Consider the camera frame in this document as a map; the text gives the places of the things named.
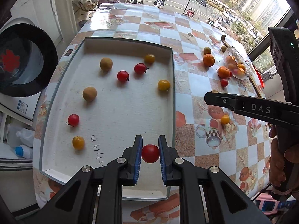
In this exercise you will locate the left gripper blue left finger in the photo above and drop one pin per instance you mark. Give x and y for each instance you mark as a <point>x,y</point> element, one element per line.
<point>130,172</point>

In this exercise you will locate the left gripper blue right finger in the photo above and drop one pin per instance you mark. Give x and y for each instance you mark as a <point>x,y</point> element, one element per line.
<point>170,175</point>

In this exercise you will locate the yellow cherry tomato front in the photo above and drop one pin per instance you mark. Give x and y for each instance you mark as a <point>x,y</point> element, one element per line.
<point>78,143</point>

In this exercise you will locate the yellow cherry tomato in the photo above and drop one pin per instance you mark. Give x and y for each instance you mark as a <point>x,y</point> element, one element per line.
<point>225,119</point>
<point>149,59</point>
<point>163,85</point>
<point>78,143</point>

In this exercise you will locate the large brown longan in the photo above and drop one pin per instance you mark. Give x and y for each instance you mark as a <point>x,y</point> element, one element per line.
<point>89,94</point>

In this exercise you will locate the red cherry tomato with stem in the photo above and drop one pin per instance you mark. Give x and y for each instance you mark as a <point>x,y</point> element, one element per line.
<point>140,68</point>

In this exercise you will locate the small brown longan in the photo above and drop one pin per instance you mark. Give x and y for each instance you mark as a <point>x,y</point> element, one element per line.
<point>106,64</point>

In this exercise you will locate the small red cherry tomato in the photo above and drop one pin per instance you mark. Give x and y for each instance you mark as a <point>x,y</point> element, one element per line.
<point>123,76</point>

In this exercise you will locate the person right hand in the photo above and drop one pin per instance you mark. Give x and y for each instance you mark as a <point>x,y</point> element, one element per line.
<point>277,174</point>

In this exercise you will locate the clear glass fruit bowl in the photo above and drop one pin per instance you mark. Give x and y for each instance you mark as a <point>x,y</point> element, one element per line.
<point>237,64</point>

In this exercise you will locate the checkered floral tablecloth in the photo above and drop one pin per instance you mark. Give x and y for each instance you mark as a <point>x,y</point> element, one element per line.
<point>245,146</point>

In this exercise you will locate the longan behind bowl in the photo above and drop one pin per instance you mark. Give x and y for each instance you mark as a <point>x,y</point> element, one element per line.
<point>223,48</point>

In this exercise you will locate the orange mandarin right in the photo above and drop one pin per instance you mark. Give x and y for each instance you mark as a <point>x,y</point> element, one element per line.
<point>223,72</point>

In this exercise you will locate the orange mandarin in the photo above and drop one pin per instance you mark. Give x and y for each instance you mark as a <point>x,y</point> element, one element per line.
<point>208,60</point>
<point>223,72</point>

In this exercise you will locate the yellow cherry tomato on rose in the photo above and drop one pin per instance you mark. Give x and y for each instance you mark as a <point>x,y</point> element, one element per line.
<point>225,119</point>

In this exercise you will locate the red cherry tomato below mandarin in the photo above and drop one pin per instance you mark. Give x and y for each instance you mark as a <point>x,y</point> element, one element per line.
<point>224,82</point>

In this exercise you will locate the white shallow tray box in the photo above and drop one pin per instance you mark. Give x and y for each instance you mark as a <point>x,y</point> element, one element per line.
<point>120,111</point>

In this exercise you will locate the orange mandarin left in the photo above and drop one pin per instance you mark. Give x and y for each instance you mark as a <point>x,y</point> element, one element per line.
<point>208,60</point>

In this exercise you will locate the green brown longan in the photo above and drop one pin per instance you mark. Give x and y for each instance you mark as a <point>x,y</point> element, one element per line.
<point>206,50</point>

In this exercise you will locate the pink plastic stool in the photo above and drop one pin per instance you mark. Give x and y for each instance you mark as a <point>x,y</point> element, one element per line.
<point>269,206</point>

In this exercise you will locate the clear plastic bottle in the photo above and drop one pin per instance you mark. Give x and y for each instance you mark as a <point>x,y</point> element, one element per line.
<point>16,136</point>

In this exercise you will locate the white washing machine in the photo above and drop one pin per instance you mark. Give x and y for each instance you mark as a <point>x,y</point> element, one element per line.
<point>28,60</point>

